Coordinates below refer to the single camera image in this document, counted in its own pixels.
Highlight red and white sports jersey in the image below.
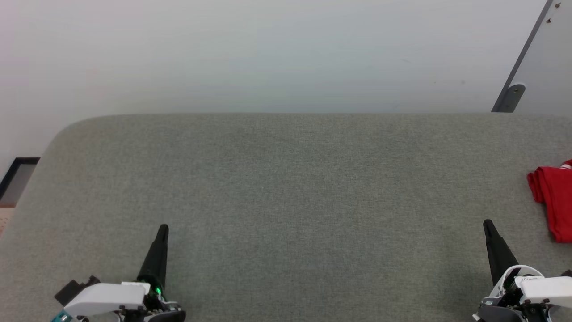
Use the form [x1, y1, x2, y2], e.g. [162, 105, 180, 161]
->
[526, 160, 572, 243]

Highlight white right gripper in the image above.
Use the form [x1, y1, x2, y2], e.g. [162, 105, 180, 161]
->
[473, 219, 572, 322]

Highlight grey frame foot bracket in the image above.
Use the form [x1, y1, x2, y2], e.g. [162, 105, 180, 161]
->
[491, 83, 526, 113]

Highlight dark grey baseboard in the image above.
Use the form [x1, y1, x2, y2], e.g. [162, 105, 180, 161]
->
[0, 157, 41, 207]

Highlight grey metal frame strip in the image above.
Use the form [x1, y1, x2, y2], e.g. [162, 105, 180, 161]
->
[491, 0, 557, 112]

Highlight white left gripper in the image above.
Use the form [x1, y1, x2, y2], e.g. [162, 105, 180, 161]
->
[63, 225, 186, 322]

